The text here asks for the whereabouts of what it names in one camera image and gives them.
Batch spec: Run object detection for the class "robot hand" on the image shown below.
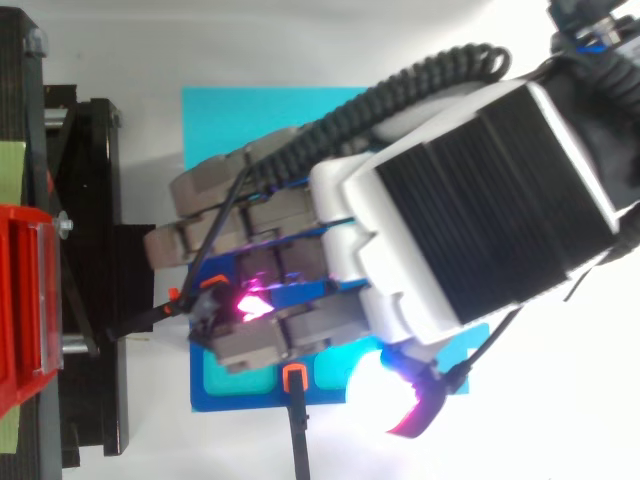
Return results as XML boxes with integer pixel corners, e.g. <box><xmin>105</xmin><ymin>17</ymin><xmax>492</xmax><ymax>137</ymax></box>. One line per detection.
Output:
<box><xmin>143</xmin><ymin>79</ymin><xmax>632</xmax><ymax>441</ymax></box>

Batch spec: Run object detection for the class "blue plate with square hollows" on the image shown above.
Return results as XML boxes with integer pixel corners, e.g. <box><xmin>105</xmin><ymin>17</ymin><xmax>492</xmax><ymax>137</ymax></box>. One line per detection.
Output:
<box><xmin>188</xmin><ymin>248</ymin><xmax>384</xmax><ymax>414</ymax></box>

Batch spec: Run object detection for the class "black stand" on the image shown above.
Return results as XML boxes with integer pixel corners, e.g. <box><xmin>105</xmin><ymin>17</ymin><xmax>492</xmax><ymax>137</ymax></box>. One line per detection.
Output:
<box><xmin>0</xmin><ymin>0</ymin><xmax>157</xmax><ymax>480</ymax></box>

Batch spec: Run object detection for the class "red bin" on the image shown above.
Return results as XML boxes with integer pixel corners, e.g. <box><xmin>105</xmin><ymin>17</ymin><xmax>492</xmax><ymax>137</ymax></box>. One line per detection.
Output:
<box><xmin>0</xmin><ymin>202</ymin><xmax>65</xmax><ymax>422</ymax></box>

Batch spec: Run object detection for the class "thin black cable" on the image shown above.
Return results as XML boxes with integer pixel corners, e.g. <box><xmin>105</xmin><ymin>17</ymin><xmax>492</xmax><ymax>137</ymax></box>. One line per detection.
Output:
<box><xmin>442</xmin><ymin>304</ymin><xmax>524</xmax><ymax>394</ymax></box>
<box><xmin>562</xmin><ymin>233</ymin><xmax>632</xmax><ymax>303</ymax></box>
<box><xmin>173</xmin><ymin>149</ymin><xmax>252</xmax><ymax>315</ymax></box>

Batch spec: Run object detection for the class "black coiled cable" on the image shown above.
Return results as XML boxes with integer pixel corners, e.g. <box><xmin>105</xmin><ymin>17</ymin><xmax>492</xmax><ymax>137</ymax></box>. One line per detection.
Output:
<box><xmin>248</xmin><ymin>43</ymin><xmax>512</xmax><ymax>187</ymax></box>

